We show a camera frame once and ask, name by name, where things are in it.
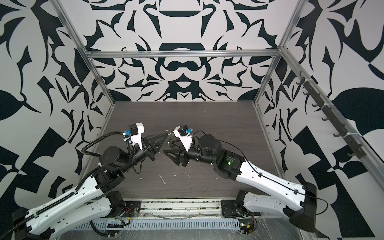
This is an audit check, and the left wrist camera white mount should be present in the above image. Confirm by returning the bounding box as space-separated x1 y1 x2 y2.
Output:
123 123 145 150

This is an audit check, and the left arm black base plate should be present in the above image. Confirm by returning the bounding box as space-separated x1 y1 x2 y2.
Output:
123 201 142 218

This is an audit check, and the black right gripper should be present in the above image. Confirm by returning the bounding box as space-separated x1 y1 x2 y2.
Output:
166 136 221 167

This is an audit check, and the green lit circuit board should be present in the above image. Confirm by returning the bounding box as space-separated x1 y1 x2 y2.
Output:
239 218 257 235

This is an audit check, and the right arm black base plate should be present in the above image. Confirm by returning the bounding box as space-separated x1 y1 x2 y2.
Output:
221 200 246 218

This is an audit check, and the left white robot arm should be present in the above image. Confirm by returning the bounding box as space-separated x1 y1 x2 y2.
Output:
1 131 168 240

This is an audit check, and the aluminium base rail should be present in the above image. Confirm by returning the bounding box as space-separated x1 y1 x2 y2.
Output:
134 198 222 219

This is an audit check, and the right aluminium corner post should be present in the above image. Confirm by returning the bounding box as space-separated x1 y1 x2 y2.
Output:
253 0 308 106

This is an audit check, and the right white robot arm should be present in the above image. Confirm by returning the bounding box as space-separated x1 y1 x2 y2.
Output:
163 134 318 233

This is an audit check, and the aluminium horizontal frame bar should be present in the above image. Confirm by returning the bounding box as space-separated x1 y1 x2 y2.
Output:
87 50 276 59

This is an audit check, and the grey wall hook rack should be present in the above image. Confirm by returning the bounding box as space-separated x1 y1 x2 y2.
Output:
297 73 367 159

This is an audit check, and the white slotted cable duct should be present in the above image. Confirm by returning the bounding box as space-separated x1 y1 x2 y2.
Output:
94 219 240 231

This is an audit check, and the aluminium corner post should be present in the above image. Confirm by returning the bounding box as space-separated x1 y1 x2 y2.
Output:
253 0 308 106
50 0 115 106

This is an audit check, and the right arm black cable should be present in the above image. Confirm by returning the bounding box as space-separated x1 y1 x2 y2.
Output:
191 130 329 216

